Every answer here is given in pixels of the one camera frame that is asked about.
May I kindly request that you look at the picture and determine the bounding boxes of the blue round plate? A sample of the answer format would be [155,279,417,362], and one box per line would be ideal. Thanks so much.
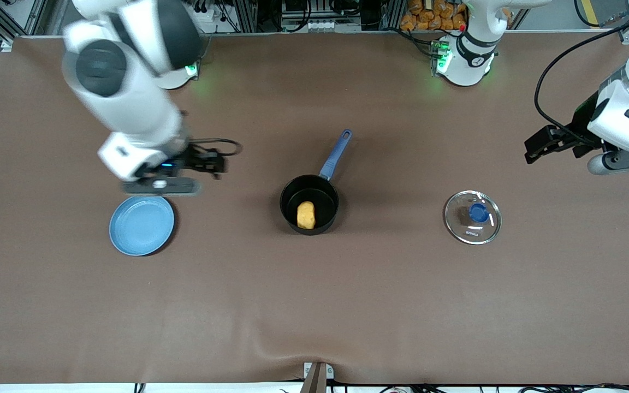
[109,195,175,257]

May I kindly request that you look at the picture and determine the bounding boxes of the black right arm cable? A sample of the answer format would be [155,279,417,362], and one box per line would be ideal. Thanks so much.
[189,138,242,159]

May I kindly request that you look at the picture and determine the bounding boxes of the metal table edge bracket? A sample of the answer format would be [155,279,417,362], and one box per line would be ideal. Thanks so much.
[302,362,335,393]

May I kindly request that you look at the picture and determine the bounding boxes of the bag of orange items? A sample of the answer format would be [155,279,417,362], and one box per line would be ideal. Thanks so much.
[400,0,468,32]

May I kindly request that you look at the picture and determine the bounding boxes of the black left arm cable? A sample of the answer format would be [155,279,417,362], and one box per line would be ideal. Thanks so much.
[535,22,629,149]

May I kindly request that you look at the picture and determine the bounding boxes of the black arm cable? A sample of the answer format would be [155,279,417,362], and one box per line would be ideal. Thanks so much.
[535,22,629,149]
[189,138,242,159]

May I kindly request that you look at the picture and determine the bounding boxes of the black pot with blue handle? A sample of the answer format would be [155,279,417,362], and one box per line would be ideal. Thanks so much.
[280,129,352,236]

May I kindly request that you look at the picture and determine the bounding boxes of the glass lid with blue knob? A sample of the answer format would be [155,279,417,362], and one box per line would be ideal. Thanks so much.
[444,190,502,245]

